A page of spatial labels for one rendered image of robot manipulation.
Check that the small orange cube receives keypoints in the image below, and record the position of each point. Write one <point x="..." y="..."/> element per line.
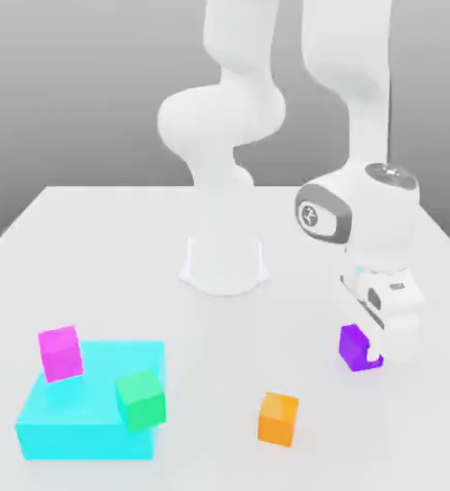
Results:
<point x="277" y="420"/>

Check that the large cyan box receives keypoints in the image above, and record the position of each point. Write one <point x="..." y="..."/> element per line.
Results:
<point x="82" y="422"/>

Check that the small green cube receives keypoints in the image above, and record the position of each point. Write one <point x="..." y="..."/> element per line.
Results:
<point x="140" y="401"/>

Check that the small magenta cube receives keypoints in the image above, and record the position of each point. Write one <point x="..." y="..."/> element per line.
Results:
<point x="60" y="355"/>

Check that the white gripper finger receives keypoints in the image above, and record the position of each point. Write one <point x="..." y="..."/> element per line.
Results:
<point x="395" y="343"/>

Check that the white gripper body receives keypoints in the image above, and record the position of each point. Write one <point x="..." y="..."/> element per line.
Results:
<point x="391" y="316"/>

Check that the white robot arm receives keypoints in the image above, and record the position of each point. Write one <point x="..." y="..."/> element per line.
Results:
<point x="224" y="115"/>

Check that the small purple cube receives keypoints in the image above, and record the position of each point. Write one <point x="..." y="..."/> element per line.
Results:
<point x="352" y="347"/>

